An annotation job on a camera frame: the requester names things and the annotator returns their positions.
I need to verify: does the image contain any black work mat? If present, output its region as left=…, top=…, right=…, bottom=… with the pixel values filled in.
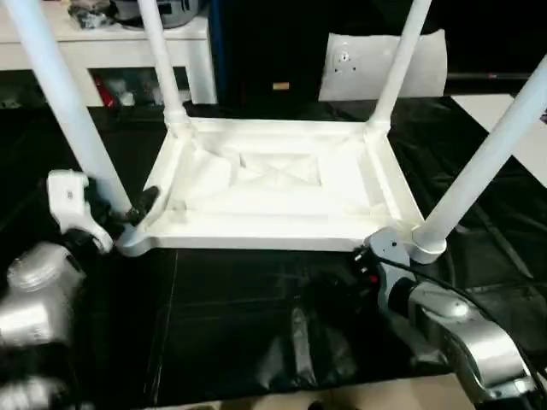
left=0, top=72, right=547, bottom=406

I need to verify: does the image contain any red bottle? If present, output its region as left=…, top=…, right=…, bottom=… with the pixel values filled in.
left=92, top=77, right=114, bottom=107

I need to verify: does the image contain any white cabinet with glass doors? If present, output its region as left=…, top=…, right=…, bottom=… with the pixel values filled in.
left=0, top=0, right=216, bottom=107

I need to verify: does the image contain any grey clutter on cabinet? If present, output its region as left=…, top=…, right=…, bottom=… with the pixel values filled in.
left=67, top=0, right=211, bottom=30

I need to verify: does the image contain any white flat board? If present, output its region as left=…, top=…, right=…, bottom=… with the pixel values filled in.
left=450, top=92, right=547, bottom=187

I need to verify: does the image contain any white cushion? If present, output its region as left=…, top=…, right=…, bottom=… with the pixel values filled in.
left=318, top=29, right=449, bottom=102

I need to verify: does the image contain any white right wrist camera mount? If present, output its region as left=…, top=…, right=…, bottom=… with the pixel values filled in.
left=366, top=227, right=413, bottom=267

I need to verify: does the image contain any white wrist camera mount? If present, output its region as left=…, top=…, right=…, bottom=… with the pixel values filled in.
left=366, top=227, right=413, bottom=267
left=46, top=169, right=117, bottom=255

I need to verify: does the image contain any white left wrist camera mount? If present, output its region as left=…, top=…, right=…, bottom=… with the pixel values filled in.
left=46, top=169, right=117, bottom=255

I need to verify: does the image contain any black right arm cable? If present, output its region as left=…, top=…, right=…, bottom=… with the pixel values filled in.
left=386, top=258, right=531, bottom=360

